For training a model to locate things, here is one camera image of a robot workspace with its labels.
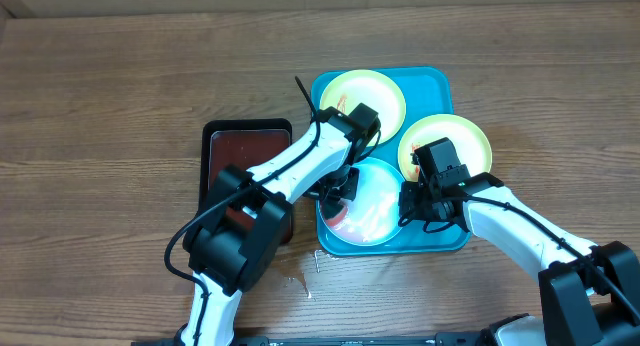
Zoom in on wet sponge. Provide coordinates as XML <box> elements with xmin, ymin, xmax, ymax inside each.
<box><xmin>321</xmin><ymin>200</ymin><xmax>348</xmax><ymax>228</ymax></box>

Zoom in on light blue plate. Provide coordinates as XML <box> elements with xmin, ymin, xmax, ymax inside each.
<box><xmin>318</xmin><ymin>158</ymin><xmax>404</xmax><ymax>254</ymax></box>

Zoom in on yellow plate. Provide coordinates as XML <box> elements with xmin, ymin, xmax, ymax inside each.
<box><xmin>398</xmin><ymin>114</ymin><xmax>493</xmax><ymax>182</ymax></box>
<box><xmin>320</xmin><ymin>69</ymin><xmax>406</xmax><ymax>143</ymax></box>

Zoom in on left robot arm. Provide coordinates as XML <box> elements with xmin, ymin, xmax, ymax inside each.
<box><xmin>173</xmin><ymin>104</ymin><xmax>380</xmax><ymax>345</ymax></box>

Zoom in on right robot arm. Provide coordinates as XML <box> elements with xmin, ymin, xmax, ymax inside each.
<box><xmin>399</xmin><ymin>171</ymin><xmax>639</xmax><ymax>345</ymax></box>

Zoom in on teal plastic tray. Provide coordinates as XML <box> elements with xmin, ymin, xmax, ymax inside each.
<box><xmin>311</xmin><ymin>66</ymin><xmax>470</xmax><ymax>256</ymax></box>

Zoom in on black tray with red water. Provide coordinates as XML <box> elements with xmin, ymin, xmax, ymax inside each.
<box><xmin>198</xmin><ymin>118</ymin><xmax>294</xmax><ymax>246</ymax></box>

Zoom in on yellow plate top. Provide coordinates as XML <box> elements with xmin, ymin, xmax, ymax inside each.
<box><xmin>320</xmin><ymin>69</ymin><xmax>406</xmax><ymax>143</ymax></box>

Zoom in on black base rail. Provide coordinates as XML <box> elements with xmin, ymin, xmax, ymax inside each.
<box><xmin>130</xmin><ymin>331</ymin><xmax>494</xmax><ymax>346</ymax></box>

